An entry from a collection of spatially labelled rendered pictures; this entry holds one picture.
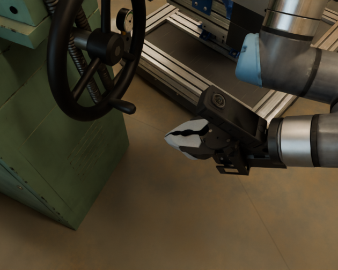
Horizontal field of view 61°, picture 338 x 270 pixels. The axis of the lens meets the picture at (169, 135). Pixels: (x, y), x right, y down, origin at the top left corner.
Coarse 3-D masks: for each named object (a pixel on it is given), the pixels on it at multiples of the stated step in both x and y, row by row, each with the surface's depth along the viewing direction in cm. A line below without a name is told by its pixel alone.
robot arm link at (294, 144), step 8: (288, 120) 41; (296, 120) 40; (304, 120) 39; (280, 128) 41; (288, 128) 40; (296, 128) 39; (304, 128) 39; (280, 136) 40; (288, 136) 39; (296, 136) 39; (304, 136) 38; (280, 144) 40; (288, 144) 39; (296, 144) 39; (304, 144) 38; (280, 152) 41; (288, 152) 40; (296, 152) 39; (304, 152) 38; (288, 160) 40; (296, 160) 40; (304, 160) 39; (312, 160) 43
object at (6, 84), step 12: (96, 0) 74; (12, 48) 55; (24, 48) 58; (36, 48) 61; (0, 60) 54; (12, 60) 56; (24, 60) 59; (36, 60) 62; (0, 72) 55; (12, 72) 57; (24, 72) 60; (0, 84) 56; (12, 84) 59; (0, 96) 57
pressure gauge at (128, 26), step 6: (120, 12) 78; (126, 12) 78; (132, 12) 81; (120, 18) 78; (126, 18) 79; (132, 18) 82; (120, 24) 79; (126, 24) 80; (132, 24) 83; (120, 30) 82; (126, 30) 81
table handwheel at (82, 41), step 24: (72, 0) 39; (144, 0) 58; (72, 24) 40; (144, 24) 61; (48, 48) 40; (96, 48) 50; (120, 48) 53; (48, 72) 42; (72, 96) 47; (120, 96) 63
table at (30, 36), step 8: (0, 16) 48; (48, 16) 48; (0, 24) 47; (8, 24) 47; (16, 24) 47; (24, 24) 47; (40, 24) 47; (48, 24) 49; (0, 32) 48; (8, 32) 47; (16, 32) 46; (24, 32) 46; (32, 32) 46; (40, 32) 48; (48, 32) 50; (16, 40) 48; (24, 40) 47; (32, 40) 47; (40, 40) 48; (32, 48) 48
